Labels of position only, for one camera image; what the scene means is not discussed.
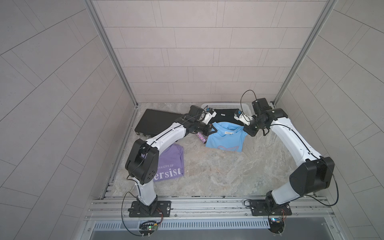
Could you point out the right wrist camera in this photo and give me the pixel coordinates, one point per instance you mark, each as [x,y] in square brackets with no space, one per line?
[245,119]

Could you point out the right circuit board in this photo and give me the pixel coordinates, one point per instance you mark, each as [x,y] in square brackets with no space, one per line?
[277,225]

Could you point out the left circuit board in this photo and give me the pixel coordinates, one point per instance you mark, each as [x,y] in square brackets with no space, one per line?
[148,228]

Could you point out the black closed laptop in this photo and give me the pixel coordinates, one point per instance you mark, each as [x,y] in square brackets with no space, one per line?
[154,122]

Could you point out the purple t-shirt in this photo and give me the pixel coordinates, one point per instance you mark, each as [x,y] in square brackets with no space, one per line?
[171,164]

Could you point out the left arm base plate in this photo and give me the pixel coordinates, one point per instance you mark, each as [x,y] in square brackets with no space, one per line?
[156,209]

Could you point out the right corner metal post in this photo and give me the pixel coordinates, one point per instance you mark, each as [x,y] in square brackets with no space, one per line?
[324,15]

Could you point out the aluminium rail frame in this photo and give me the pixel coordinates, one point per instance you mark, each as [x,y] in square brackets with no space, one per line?
[206,213]

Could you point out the white plastic basket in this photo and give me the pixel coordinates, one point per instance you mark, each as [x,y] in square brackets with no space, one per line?
[242,107]

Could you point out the left corner metal post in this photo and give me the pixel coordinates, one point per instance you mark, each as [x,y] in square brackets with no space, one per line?
[90,7]

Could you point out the circuit board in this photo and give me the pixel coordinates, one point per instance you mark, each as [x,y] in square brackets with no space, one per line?
[148,228]
[277,225]

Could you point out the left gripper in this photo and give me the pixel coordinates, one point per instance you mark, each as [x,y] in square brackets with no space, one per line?
[206,128]

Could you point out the corner metal post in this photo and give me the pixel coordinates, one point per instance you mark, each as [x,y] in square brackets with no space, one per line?
[324,15]
[90,7]

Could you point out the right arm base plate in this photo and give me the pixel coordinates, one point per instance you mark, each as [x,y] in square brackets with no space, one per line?
[264,208]

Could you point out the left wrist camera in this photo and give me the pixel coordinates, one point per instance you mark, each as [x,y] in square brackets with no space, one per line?
[209,114]

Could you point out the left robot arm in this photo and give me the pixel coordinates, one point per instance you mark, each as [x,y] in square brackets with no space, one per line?
[142,163]

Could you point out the purple glitter tube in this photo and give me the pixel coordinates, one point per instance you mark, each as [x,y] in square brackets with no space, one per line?
[202,137]

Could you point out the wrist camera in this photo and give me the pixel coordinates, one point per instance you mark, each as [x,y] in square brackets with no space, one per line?
[245,119]
[209,114]

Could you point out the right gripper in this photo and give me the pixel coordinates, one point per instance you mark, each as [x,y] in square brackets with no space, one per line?
[248,131]

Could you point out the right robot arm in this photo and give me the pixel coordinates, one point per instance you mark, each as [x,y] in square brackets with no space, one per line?
[313,173]

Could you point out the light blue t-shirt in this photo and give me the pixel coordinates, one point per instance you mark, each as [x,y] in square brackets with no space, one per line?
[229,137]

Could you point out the black t-shirt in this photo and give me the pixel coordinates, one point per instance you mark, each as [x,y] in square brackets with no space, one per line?
[226,115]

